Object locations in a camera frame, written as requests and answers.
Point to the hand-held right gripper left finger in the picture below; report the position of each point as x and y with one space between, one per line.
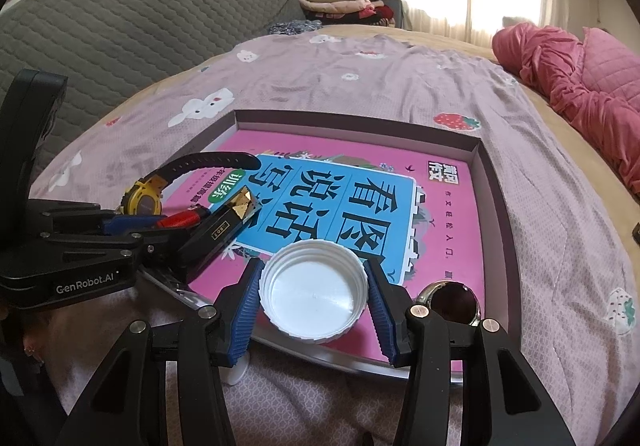
245 308

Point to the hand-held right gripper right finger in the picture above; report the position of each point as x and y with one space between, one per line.
382 318

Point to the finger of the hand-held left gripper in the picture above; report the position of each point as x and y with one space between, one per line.
100 248
120 224

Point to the yellow black wrist watch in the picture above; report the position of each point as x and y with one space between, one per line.
142 198

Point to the white ribbed plastic cap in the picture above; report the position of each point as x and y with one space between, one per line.
312 296

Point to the black box with gold end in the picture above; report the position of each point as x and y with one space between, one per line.
220 231

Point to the mauve cardboard box tray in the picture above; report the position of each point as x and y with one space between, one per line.
500 226

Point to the pink book with blue label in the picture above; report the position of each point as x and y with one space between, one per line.
450 226

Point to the grey quilted headboard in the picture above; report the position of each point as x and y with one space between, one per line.
125 26

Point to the dark patterned cloth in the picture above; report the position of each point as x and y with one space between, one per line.
292 27

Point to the pile of folded clothes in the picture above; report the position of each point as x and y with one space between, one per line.
335 1

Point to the pink quilted duvet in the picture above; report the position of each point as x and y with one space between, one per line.
590 76

